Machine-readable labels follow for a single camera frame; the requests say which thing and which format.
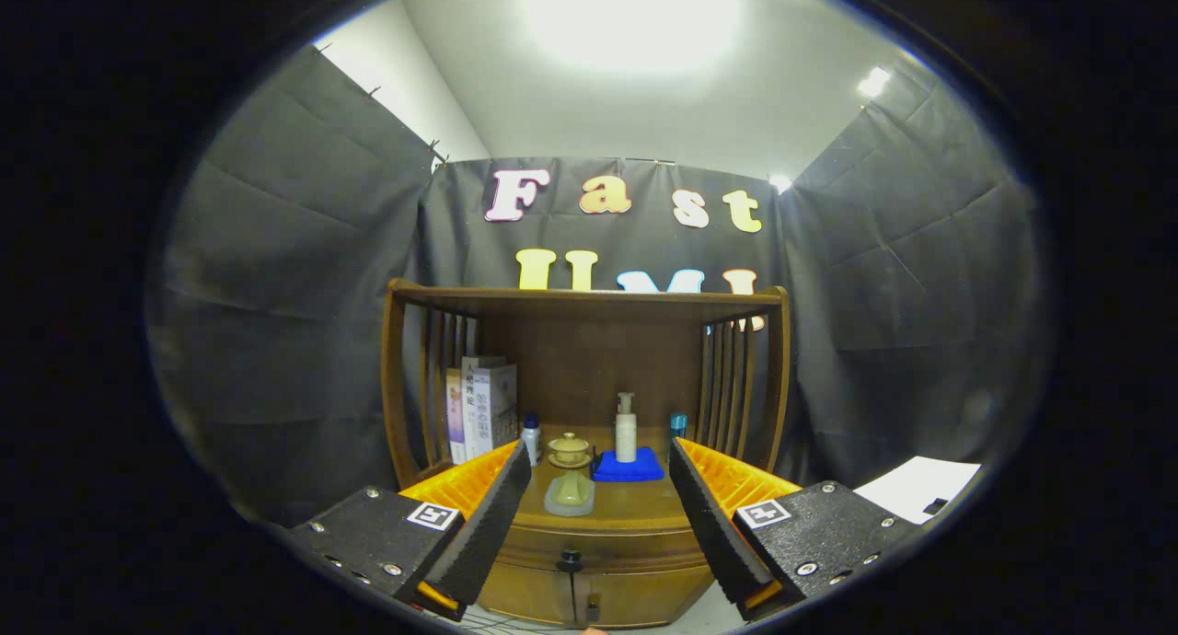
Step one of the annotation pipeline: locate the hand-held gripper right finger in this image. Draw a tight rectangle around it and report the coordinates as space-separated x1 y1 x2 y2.
668 437 919 622

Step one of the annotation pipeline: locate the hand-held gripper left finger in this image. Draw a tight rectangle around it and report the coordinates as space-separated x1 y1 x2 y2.
287 440 533 622

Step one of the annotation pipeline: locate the wooden drawer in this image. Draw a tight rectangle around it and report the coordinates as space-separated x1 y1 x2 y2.
497 525 714 576

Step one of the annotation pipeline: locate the pale green handled scrubber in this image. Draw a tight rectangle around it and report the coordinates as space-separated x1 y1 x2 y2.
543 468 596 517

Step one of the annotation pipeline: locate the wooden countertop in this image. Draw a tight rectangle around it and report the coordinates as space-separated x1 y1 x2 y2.
423 428 710 535

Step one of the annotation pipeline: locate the wooden cabinet with slatted sides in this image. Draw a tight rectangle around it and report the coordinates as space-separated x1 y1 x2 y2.
382 279 792 629

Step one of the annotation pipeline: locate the blue folded cloth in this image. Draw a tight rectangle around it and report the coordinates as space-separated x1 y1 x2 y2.
592 446 665 483

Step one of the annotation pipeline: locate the yellow lidded teacup with saucer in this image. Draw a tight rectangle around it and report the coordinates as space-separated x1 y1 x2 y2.
548 432 593 470

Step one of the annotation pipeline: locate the pink purple book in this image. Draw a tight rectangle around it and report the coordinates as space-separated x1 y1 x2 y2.
446 368 467 465

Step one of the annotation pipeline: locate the thin white book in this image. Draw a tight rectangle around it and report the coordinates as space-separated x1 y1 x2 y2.
460 357 479 461

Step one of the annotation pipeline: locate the thick white book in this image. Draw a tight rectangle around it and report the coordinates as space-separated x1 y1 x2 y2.
468 363 518 459

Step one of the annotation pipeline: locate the white pump bottle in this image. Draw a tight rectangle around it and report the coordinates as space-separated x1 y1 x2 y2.
615 393 638 463

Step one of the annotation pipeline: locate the white grey printer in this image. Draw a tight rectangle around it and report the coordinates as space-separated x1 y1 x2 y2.
853 456 984 525

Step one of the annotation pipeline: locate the large ceiling light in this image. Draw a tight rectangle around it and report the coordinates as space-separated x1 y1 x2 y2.
520 0 742 75

